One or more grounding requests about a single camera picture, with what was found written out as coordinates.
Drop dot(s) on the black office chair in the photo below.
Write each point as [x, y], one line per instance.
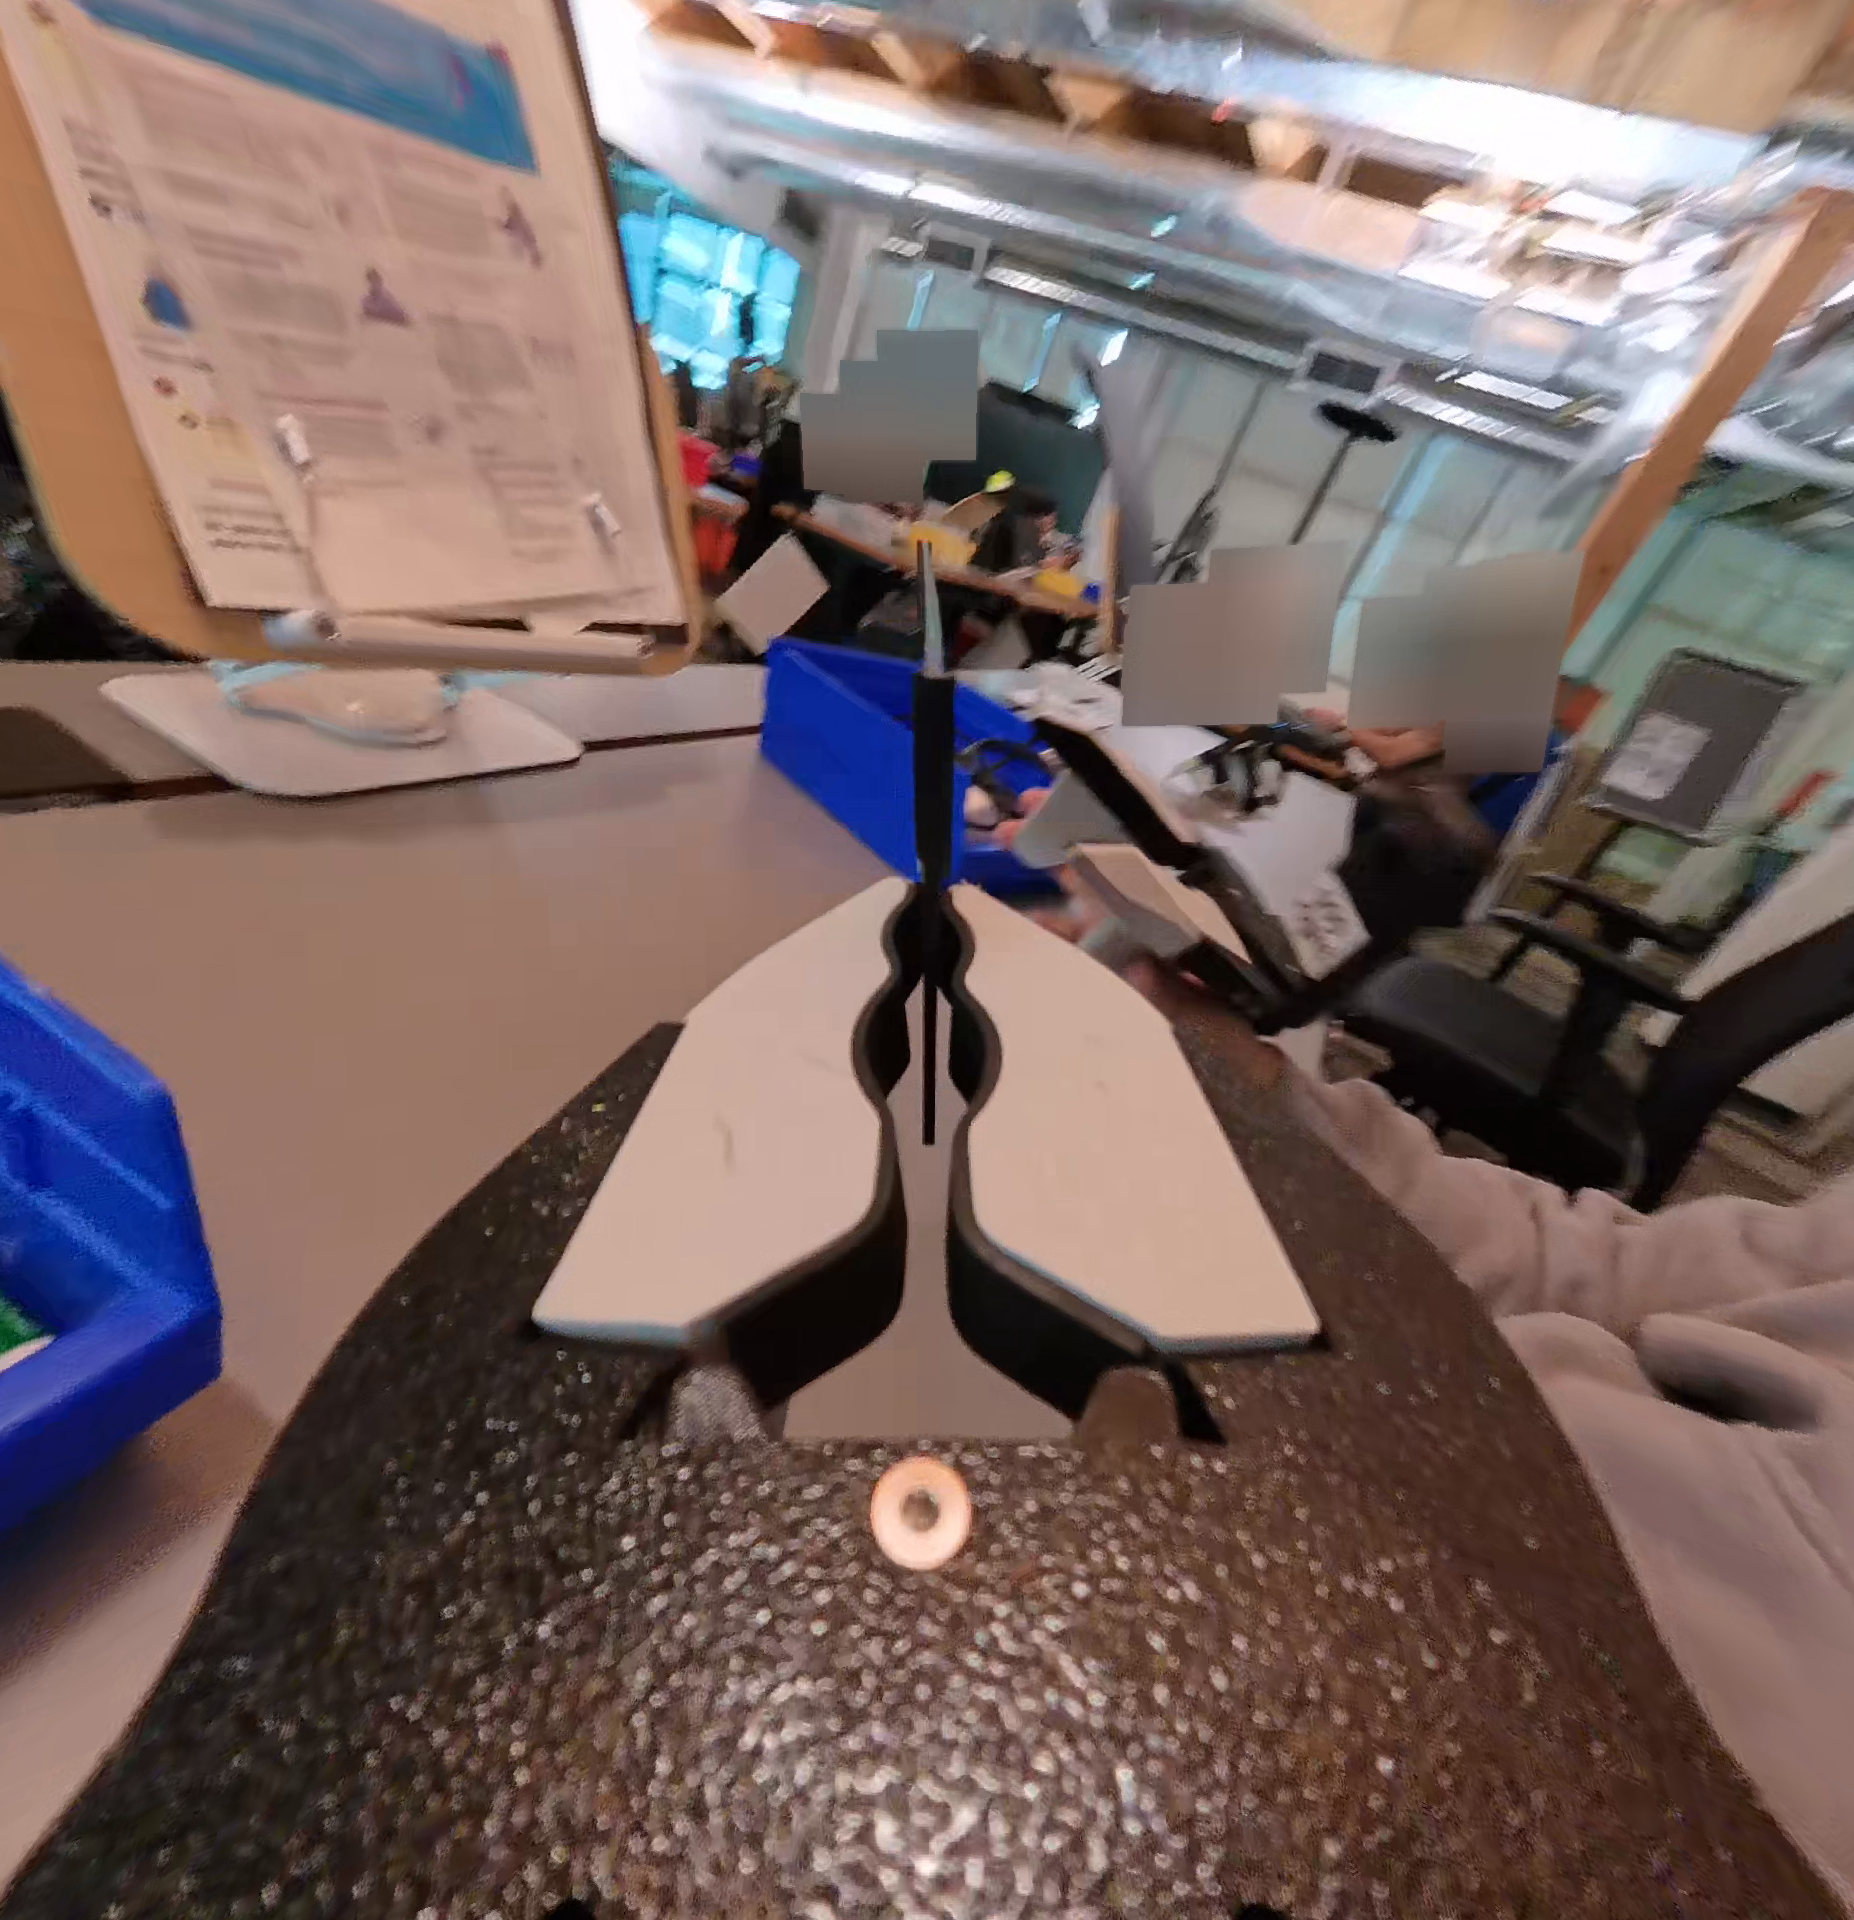
[1482, 1052]

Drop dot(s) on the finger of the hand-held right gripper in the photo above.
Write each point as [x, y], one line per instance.
[1085, 818]
[1161, 907]

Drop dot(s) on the person's grey sweatshirt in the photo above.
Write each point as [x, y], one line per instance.
[1769, 1500]

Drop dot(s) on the instruction sheet on stand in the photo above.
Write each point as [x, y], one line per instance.
[56, 451]

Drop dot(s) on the grey notice board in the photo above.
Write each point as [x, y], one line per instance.
[1710, 736]

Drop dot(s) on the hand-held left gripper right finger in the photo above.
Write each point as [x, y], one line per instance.
[1137, 1187]

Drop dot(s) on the blue plastic bin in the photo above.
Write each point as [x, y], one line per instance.
[837, 736]
[88, 1139]

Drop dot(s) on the white board panel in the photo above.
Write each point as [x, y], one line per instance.
[775, 597]

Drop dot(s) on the black floor lamp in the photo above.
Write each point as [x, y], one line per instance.
[1355, 426]

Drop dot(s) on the wooden post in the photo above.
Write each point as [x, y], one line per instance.
[1692, 436]

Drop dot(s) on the grey desk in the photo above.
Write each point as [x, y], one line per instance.
[419, 978]

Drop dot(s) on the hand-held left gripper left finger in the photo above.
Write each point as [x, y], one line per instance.
[718, 1169]

